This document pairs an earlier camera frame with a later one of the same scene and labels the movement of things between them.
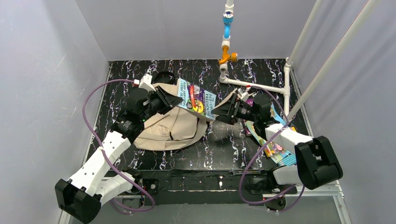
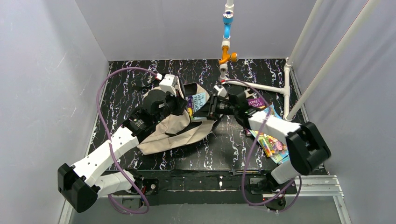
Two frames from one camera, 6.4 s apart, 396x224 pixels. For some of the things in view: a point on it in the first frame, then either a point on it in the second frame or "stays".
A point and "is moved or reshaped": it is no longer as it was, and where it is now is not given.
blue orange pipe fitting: [228, 18] stays
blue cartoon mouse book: [274, 115] stays
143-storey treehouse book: [196, 101] is moved or reshaped
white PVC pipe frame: [285, 89] stays
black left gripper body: [161, 98] to [180, 103]
